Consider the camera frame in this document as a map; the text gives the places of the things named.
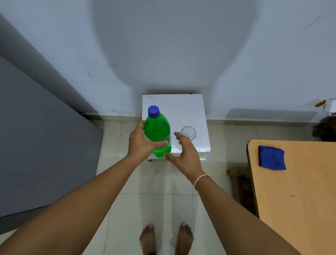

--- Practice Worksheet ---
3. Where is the person's left hand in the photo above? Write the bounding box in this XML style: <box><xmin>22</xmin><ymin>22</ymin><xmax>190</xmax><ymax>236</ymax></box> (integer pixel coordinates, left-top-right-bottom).
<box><xmin>127</xmin><ymin>120</ymin><xmax>169</xmax><ymax>165</ymax></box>

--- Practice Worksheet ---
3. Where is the person's right hand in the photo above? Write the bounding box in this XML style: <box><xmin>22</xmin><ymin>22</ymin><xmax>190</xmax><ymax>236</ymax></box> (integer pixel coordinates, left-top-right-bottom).
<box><xmin>164</xmin><ymin>132</ymin><xmax>204</xmax><ymax>182</ymax></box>

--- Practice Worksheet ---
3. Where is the green plastic bottle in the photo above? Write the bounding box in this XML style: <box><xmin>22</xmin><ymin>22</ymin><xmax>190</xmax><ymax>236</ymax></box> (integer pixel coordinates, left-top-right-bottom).
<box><xmin>143</xmin><ymin>106</ymin><xmax>173</xmax><ymax>159</ymax></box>

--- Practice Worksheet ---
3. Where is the person's right forearm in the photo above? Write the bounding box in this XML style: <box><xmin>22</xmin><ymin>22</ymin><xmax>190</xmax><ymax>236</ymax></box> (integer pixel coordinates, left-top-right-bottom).
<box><xmin>195</xmin><ymin>175</ymin><xmax>302</xmax><ymax>255</ymax></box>

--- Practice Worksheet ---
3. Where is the person's left forearm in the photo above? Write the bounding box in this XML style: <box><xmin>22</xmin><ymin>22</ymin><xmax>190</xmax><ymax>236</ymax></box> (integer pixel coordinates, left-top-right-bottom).
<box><xmin>0</xmin><ymin>156</ymin><xmax>142</xmax><ymax>255</ymax></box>

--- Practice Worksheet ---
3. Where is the clear drinking glass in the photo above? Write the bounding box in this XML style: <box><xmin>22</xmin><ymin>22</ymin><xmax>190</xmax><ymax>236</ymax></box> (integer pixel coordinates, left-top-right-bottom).
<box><xmin>180</xmin><ymin>126</ymin><xmax>197</xmax><ymax>142</ymax></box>

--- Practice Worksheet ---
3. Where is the white and red thread wristband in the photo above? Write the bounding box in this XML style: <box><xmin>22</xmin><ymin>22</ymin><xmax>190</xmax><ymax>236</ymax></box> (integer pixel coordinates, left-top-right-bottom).
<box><xmin>194</xmin><ymin>174</ymin><xmax>211</xmax><ymax>190</ymax></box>

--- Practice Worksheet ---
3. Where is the small white marble-top table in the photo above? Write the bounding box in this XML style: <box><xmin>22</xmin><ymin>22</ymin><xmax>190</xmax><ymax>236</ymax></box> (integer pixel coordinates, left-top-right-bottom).
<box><xmin>142</xmin><ymin>93</ymin><xmax>211</xmax><ymax>162</ymax></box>

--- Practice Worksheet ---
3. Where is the brown wooden stool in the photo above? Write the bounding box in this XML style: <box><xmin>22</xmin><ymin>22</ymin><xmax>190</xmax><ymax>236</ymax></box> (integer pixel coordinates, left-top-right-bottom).
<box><xmin>226</xmin><ymin>166</ymin><xmax>257</xmax><ymax>215</ymax></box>

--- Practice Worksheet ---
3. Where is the person's right foot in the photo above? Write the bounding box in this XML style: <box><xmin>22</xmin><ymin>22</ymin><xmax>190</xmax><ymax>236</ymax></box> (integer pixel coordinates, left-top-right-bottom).
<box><xmin>174</xmin><ymin>222</ymin><xmax>194</xmax><ymax>255</ymax></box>

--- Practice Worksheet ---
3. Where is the person's foot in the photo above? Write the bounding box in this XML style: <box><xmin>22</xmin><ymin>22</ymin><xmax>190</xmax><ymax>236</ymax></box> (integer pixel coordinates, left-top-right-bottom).
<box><xmin>174</xmin><ymin>222</ymin><xmax>194</xmax><ymax>255</ymax></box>
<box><xmin>139</xmin><ymin>224</ymin><xmax>157</xmax><ymax>255</ymax></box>

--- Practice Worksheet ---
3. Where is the person's left foot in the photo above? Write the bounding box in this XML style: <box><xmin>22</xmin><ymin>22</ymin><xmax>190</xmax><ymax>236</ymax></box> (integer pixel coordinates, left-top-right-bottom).
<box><xmin>139</xmin><ymin>224</ymin><xmax>157</xmax><ymax>255</ymax></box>

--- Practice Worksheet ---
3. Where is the blue folded cloth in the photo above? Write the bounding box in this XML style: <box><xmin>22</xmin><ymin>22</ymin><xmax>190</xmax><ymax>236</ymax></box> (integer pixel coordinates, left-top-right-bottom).
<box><xmin>258</xmin><ymin>146</ymin><xmax>287</xmax><ymax>171</ymax></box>

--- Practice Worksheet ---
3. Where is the grey cabinet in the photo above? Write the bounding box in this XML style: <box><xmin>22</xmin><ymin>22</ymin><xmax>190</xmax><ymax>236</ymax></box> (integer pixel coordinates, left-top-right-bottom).
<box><xmin>0</xmin><ymin>13</ymin><xmax>103</xmax><ymax>235</ymax></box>

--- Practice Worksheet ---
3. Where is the light wooden table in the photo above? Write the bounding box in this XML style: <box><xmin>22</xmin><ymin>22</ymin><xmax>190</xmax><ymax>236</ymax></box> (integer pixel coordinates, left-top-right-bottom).
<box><xmin>246</xmin><ymin>139</ymin><xmax>336</xmax><ymax>255</ymax></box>

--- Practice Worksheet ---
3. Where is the dark brown object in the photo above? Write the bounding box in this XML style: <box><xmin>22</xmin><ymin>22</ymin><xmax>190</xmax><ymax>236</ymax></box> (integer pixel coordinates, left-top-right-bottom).
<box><xmin>312</xmin><ymin>116</ymin><xmax>336</xmax><ymax>142</ymax></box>

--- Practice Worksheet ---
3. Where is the white wall fixture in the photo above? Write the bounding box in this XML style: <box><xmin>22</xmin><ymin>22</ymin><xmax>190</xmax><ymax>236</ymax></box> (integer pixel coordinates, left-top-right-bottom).
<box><xmin>302</xmin><ymin>97</ymin><xmax>336</xmax><ymax>117</ymax></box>

